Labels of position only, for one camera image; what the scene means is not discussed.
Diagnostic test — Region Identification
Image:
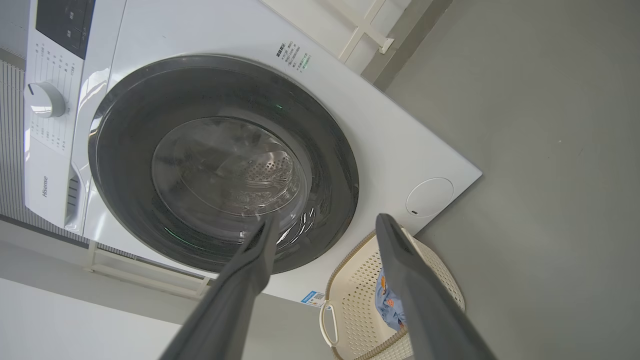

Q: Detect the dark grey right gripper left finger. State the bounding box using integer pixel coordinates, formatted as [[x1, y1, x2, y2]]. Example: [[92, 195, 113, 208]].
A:
[[159, 214, 281, 360]]

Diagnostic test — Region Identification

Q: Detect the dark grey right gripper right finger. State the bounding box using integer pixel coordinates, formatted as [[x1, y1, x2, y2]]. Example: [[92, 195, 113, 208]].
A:
[[375, 213, 497, 360]]

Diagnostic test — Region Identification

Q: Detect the blue bear-print garment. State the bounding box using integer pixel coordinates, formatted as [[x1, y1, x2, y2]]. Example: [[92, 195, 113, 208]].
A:
[[375, 270, 408, 331]]

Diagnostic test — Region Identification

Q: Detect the glass washing machine door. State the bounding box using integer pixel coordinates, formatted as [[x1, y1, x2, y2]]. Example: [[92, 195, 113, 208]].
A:
[[88, 54, 360, 275]]

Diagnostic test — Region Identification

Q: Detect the white front-load washing machine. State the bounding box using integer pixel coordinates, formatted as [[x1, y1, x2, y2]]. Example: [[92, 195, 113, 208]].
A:
[[23, 0, 483, 307]]

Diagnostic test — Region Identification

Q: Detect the white washing machine dial knob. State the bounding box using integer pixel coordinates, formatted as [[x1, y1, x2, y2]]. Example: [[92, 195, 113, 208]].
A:
[[25, 81, 67, 119]]

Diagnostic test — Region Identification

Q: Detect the black washing machine display panel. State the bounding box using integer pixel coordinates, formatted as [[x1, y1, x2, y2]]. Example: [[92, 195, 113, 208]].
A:
[[36, 0, 96, 60]]

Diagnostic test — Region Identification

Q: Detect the cream perforated laundry basket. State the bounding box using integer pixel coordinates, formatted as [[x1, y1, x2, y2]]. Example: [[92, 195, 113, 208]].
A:
[[319, 227, 466, 360]]

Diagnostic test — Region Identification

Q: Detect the round white filter cover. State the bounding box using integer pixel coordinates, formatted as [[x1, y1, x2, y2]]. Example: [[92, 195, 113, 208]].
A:
[[406, 177, 454, 218]]

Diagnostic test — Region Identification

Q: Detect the white detergent drawer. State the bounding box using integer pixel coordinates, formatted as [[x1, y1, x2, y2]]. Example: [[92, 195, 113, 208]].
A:
[[24, 134, 86, 236]]

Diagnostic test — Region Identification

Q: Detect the black text label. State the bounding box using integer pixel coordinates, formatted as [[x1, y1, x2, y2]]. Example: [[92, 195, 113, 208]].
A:
[[276, 44, 313, 74]]

